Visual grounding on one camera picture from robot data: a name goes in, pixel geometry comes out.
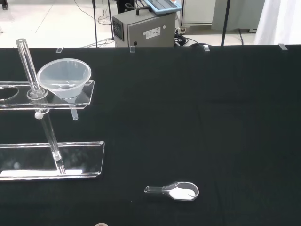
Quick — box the black floor cable bundle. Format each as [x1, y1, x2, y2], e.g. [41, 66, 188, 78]
[173, 27, 206, 47]

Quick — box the white curtain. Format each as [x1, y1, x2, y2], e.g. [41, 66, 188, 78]
[253, 0, 301, 46]

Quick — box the glass weighing funnel with powder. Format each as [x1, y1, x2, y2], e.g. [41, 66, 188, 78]
[143, 181, 200, 202]

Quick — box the blue grey teach pendant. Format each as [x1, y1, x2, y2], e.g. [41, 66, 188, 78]
[142, 0, 182, 17]

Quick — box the white cabinet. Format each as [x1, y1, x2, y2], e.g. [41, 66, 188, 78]
[180, 0, 215, 27]

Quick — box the black bench cloth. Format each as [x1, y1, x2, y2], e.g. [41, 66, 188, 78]
[0, 44, 301, 226]

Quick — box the grey metal control cabinet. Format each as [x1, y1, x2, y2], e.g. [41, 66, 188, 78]
[111, 8, 177, 48]

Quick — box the clear acrylic funnel stand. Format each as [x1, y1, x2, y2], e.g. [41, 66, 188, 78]
[0, 38, 105, 182]

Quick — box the black tripod pole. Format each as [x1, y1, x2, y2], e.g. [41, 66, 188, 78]
[91, 0, 99, 48]
[107, 0, 116, 41]
[220, 0, 233, 47]

